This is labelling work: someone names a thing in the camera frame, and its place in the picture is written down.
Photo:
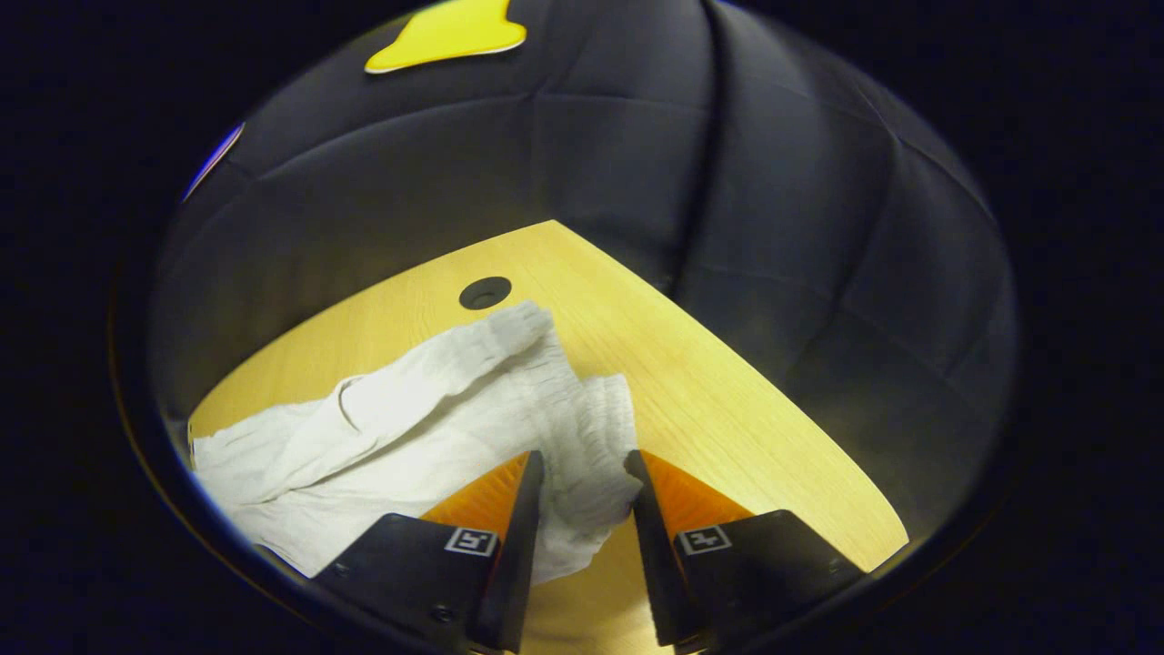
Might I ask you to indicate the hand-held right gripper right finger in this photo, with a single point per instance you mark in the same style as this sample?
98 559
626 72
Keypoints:
655 564

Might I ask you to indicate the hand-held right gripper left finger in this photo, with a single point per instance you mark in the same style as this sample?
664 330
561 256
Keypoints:
518 564

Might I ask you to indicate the white jeans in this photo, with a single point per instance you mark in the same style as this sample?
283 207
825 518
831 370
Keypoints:
364 455

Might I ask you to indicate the black backdrop cloth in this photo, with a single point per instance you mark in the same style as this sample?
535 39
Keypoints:
818 227

